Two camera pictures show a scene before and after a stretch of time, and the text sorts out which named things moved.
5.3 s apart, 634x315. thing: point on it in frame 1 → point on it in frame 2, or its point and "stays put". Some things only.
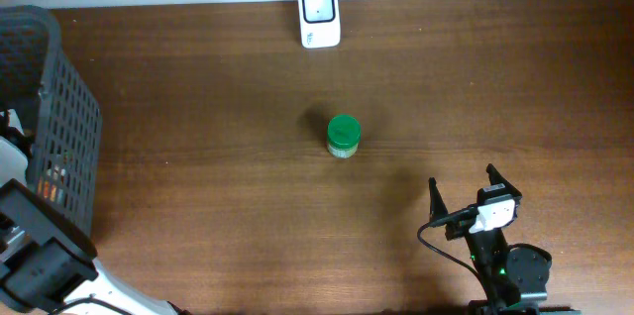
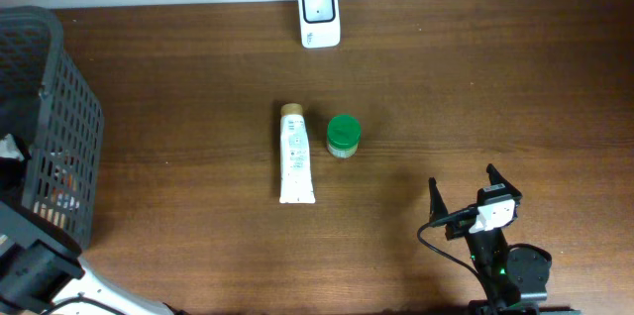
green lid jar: x=343 y=136 stays put
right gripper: x=437 y=208 stays put
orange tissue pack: x=47 y=190 → x=64 y=190
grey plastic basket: x=40 y=86 stays put
